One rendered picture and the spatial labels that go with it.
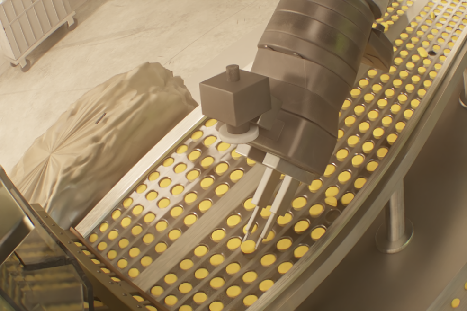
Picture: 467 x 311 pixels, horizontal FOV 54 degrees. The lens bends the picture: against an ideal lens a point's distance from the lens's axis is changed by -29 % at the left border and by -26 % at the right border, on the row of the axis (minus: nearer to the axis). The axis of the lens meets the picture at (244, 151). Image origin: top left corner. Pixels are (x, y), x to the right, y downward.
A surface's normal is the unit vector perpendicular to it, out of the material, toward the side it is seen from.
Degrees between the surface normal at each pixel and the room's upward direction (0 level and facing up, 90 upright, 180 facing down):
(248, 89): 90
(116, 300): 52
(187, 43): 0
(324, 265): 90
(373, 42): 90
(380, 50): 90
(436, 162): 0
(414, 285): 0
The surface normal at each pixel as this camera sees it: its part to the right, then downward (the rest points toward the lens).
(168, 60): -0.27, -0.73
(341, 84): 0.61, 0.47
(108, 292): -0.68, 0.04
